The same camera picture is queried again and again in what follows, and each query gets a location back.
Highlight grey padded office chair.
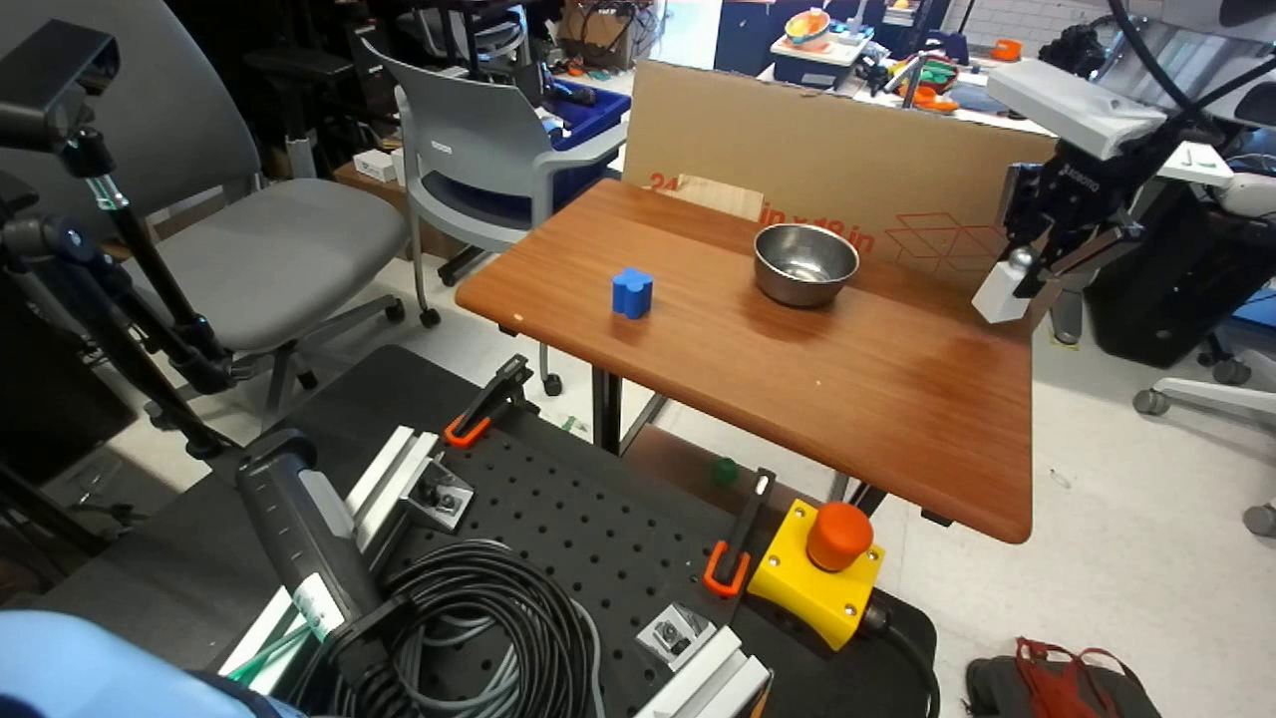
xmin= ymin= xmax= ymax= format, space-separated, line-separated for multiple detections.
xmin=0 ymin=0 xmax=413 ymax=402

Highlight grey plastic armchair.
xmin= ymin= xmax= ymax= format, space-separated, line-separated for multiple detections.
xmin=354 ymin=38 xmax=629 ymax=333

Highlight tray with orange objects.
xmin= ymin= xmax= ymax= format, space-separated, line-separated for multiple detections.
xmin=781 ymin=3 xmax=838 ymax=51

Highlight coiled black cable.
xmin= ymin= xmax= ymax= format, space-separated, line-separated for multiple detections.
xmin=317 ymin=535 xmax=611 ymax=718

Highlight blue plastic bin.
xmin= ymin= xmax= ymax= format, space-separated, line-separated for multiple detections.
xmin=546 ymin=78 xmax=636 ymax=152

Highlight stainless steel bowl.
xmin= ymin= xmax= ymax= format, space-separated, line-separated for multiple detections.
xmin=752 ymin=221 xmax=865 ymax=313

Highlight white chair wheel base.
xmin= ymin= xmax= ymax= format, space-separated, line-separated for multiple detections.
xmin=1130 ymin=370 xmax=1276 ymax=543

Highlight brown cardboard board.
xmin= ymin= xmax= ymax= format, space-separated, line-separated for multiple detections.
xmin=620 ymin=62 xmax=1063 ymax=297

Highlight aluminium rail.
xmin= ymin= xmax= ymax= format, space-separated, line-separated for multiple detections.
xmin=636 ymin=620 xmax=778 ymax=718
xmin=216 ymin=422 xmax=446 ymax=685

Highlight blue plastic object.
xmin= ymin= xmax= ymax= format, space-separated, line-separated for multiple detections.
xmin=0 ymin=608 xmax=288 ymax=718

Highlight white side table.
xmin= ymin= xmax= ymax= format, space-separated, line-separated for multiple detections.
xmin=768 ymin=23 xmax=896 ymax=90

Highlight orange black clamp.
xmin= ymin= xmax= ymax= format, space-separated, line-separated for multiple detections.
xmin=445 ymin=353 xmax=539 ymax=457
xmin=704 ymin=469 xmax=781 ymax=601

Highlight black camera tripod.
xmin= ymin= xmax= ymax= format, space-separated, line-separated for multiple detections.
xmin=0 ymin=18 xmax=248 ymax=462

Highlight blue cube block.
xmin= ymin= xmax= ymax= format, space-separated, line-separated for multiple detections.
xmin=611 ymin=269 xmax=659 ymax=324

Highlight black perforated base board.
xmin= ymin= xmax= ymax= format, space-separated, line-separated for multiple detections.
xmin=35 ymin=346 xmax=943 ymax=718

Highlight black table leg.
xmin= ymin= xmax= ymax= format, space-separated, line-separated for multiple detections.
xmin=591 ymin=366 xmax=629 ymax=461

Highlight white salt shaker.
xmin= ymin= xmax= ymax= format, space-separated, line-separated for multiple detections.
xmin=971 ymin=253 xmax=1037 ymax=333

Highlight grey black control box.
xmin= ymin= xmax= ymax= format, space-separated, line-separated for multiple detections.
xmin=235 ymin=443 xmax=391 ymax=631

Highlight yellow emergency stop button box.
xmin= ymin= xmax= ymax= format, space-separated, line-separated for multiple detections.
xmin=742 ymin=500 xmax=890 ymax=656

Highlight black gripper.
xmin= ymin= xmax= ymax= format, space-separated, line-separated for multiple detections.
xmin=1007 ymin=156 xmax=1118 ymax=290

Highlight red black bag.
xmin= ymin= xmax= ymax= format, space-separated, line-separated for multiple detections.
xmin=962 ymin=635 xmax=1170 ymax=718

